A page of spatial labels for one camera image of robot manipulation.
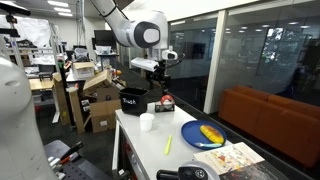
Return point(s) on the yellow toy corn cob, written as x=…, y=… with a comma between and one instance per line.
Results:
x=211, y=134

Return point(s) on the large labelled cardboard box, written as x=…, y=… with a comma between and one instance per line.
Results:
x=105, y=115

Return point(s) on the yellow sharpie marker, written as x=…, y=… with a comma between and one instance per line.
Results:
x=168, y=145

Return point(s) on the light blue toy fork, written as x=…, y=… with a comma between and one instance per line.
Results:
x=208, y=145

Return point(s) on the black trash bin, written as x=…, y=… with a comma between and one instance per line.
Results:
x=133, y=101

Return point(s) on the white box cardboard lid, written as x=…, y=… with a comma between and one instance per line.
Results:
x=82, y=70

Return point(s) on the blue round plate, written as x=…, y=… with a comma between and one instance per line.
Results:
x=191, y=133

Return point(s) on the tall cardboard sheet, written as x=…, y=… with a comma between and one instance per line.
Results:
x=60, y=100

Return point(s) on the orange sofa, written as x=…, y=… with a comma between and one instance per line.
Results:
x=276, y=120

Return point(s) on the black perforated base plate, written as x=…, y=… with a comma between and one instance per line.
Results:
x=85, y=170

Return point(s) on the black computer monitor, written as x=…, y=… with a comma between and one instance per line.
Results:
x=104, y=39

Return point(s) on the flat cardboard panel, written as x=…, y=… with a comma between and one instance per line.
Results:
x=76, y=111

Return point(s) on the red tape dispenser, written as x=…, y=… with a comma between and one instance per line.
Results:
x=165, y=102

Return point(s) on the black orange clamp tool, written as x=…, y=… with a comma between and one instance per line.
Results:
x=71, y=153

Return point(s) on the black camera on tripod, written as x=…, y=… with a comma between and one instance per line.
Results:
x=11, y=13

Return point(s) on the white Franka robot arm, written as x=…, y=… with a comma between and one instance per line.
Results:
x=133, y=30

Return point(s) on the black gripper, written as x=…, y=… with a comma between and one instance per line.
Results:
x=161, y=71

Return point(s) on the wooden desk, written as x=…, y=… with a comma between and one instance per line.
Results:
x=40, y=84

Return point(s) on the tilted cardboard box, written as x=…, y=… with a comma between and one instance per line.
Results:
x=98, y=81

